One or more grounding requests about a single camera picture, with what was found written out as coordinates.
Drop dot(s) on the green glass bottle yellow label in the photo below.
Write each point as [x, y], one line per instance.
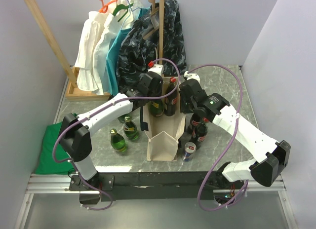
[156, 107]

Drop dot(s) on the wooden hanger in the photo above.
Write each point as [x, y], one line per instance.
[154, 20]

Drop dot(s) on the beige canvas tote bag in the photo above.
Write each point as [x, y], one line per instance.
[163, 133]

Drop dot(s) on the dark cola bottle red cap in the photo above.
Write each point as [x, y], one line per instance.
[170, 102]

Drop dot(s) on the orange hanger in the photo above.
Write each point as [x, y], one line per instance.
[105, 6]

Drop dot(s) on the green bottle front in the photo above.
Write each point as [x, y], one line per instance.
[117, 141]

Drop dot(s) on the green bottle back left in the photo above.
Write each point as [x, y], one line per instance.
[121, 118]

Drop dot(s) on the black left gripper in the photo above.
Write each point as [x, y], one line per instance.
[160, 88]

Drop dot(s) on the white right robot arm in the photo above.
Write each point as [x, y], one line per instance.
[270, 157]

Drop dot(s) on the wooden clothes rack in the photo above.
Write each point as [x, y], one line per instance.
[72, 92]

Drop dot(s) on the teal shirt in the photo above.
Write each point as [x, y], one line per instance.
[119, 36]

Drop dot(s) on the cola bottle middle red cap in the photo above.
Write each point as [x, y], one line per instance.
[194, 121]

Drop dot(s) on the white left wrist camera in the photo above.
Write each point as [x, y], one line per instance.
[156, 68]

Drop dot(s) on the dark patterned shirt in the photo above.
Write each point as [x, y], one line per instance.
[136, 52]

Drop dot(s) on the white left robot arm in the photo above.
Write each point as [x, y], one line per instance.
[76, 131]

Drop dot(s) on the white ruffled shirt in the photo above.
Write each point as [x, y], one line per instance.
[88, 79]

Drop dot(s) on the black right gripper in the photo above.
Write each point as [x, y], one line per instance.
[183, 109]

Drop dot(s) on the silver blue energy drink can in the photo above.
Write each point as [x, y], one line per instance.
[188, 151]

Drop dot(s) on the cola bottle front red cap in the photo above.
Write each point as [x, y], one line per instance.
[199, 133]

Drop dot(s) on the aluminium rail frame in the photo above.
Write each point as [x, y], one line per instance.
[147, 200]

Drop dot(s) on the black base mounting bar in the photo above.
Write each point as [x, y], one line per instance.
[162, 185]

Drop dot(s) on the green cloth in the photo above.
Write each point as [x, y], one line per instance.
[47, 164]

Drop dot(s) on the green bottle middle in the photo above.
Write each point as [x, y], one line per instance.
[130, 128]

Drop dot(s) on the green hanger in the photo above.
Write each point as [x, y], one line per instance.
[120, 10]

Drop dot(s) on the pale white blouse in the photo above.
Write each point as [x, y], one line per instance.
[100, 54]

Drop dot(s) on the blue wire hanger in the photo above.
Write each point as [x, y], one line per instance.
[133, 11]

